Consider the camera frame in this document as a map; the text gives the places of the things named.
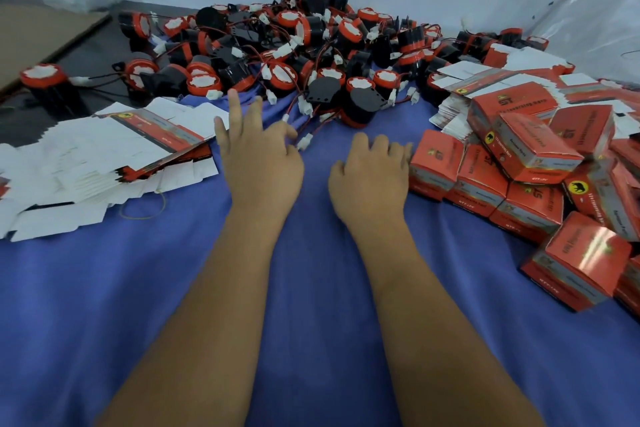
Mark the thin rubber band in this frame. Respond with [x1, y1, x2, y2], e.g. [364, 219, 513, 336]
[118, 191, 167, 221]

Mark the stack of flat white cartons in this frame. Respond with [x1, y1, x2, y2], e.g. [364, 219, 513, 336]
[429, 43, 640, 143]
[0, 96, 232, 243]

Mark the person's left hand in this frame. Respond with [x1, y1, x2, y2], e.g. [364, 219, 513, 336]
[214, 88, 305, 210]

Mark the pile of red cardboard boxes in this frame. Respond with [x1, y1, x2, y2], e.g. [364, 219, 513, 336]
[408, 81, 640, 318]

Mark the pile of red black buzzers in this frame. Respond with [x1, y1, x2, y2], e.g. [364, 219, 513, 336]
[19, 0, 551, 152]

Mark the person's left forearm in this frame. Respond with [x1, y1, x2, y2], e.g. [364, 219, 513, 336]
[96, 201, 297, 427]

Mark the clear plastic bag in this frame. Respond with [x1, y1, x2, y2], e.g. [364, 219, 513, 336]
[520, 0, 640, 84]

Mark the person's right hand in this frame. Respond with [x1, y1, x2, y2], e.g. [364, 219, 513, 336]
[328, 132, 414, 229]

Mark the blue cloth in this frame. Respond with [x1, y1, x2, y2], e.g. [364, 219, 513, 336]
[0, 84, 640, 427]

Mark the person's right forearm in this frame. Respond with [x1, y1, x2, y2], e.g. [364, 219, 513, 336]
[344, 221, 547, 427]

